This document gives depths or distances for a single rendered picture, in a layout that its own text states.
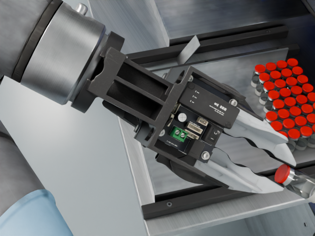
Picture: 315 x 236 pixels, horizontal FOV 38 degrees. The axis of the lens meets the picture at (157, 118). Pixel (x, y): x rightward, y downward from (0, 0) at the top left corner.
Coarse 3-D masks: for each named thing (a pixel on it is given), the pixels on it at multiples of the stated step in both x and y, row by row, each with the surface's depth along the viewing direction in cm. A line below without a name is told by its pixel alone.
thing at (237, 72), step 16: (288, 48) 93; (208, 64) 91; (224, 64) 92; (240, 64) 93; (256, 64) 95; (224, 80) 92; (240, 80) 92; (256, 96) 90; (256, 112) 87; (224, 144) 83; (240, 144) 83; (144, 160) 78; (240, 160) 81; (256, 160) 81; (272, 160) 81; (304, 160) 77; (160, 176) 79; (176, 176) 79; (160, 192) 73; (176, 192) 74; (192, 192) 76
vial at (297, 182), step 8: (296, 176) 44; (304, 176) 44; (288, 184) 44; (296, 184) 44; (304, 184) 44; (312, 184) 44; (296, 192) 44; (304, 192) 44; (312, 192) 44; (312, 200) 45
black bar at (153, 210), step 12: (312, 168) 78; (204, 192) 75; (216, 192) 75; (228, 192) 75; (240, 192) 75; (252, 192) 76; (156, 204) 74; (168, 204) 74; (180, 204) 74; (192, 204) 74; (204, 204) 75; (144, 216) 73; (156, 216) 74
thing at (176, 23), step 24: (168, 0) 108; (192, 0) 108; (216, 0) 108; (240, 0) 108; (264, 0) 108; (288, 0) 108; (168, 24) 103; (192, 24) 103; (216, 24) 103; (240, 24) 103; (264, 24) 99; (288, 24) 100; (312, 24) 102
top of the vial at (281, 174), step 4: (284, 164) 44; (280, 168) 45; (284, 168) 44; (288, 168) 44; (276, 172) 45; (280, 172) 44; (284, 172) 44; (288, 172) 43; (276, 176) 45; (280, 176) 44; (284, 176) 43; (288, 176) 43; (276, 180) 44; (280, 180) 44; (284, 180) 43
